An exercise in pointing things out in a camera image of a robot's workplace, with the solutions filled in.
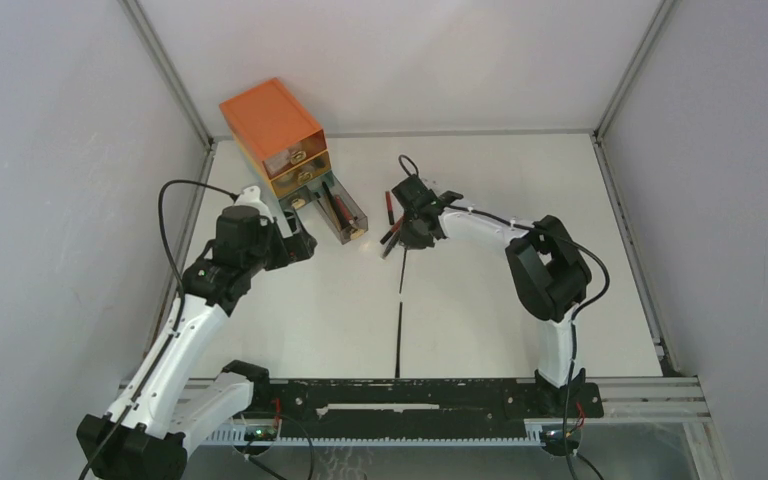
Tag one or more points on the red lip gloss black cap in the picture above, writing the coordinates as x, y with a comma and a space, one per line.
390, 209

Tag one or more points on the thin black eyeliner brush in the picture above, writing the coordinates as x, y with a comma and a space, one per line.
403, 270

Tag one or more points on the red lipstick silver end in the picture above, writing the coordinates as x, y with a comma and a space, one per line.
345, 213

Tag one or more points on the orange lip gloss black cap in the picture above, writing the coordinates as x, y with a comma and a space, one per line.
391, 232

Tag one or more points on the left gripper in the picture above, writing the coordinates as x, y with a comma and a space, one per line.
298, 247

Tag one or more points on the black powder brush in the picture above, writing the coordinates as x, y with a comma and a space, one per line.
331, 200

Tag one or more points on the dark green makeup pen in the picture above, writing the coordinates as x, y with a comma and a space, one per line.
390, 246

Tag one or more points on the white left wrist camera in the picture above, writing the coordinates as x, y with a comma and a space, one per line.
251, 196

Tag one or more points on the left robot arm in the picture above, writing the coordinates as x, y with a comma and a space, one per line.
143, 435

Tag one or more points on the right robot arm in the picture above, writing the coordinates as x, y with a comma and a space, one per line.
549, 273

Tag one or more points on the aluminium frame rail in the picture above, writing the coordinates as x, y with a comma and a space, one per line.
137, 16

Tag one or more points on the orange yellow blue drawer box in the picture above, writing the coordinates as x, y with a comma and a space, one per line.
287, 147

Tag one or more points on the long thin black brush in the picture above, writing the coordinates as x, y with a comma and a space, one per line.
397, 368

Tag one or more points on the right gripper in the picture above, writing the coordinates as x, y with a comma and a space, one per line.
413, 242

